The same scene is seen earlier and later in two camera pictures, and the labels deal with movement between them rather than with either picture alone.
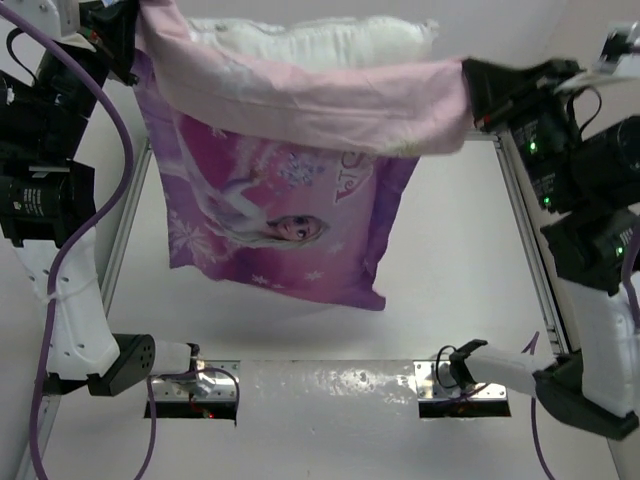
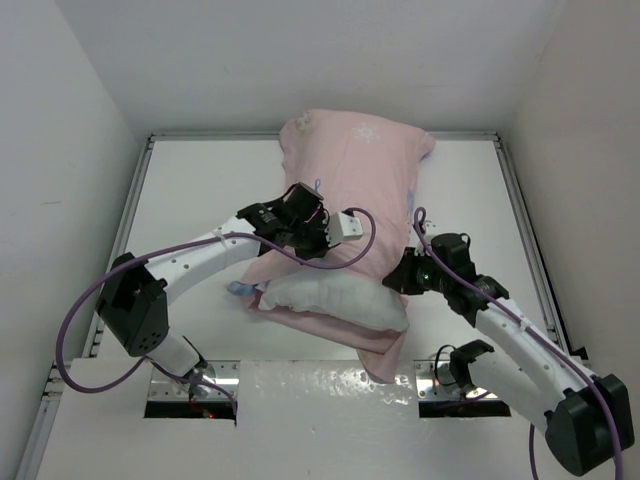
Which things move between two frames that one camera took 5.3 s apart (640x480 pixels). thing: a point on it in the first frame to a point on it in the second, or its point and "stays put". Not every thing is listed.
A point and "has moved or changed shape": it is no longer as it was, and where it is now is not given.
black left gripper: [104, 36] to [321, 222]
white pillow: [318, 41] to [366, 300]
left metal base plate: [208, 380] stays put
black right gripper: [496, 88] to [400, 279]
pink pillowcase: [289, 177] has moved or changed shape
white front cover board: [315, 420] stays put
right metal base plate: [434, 380] stays put
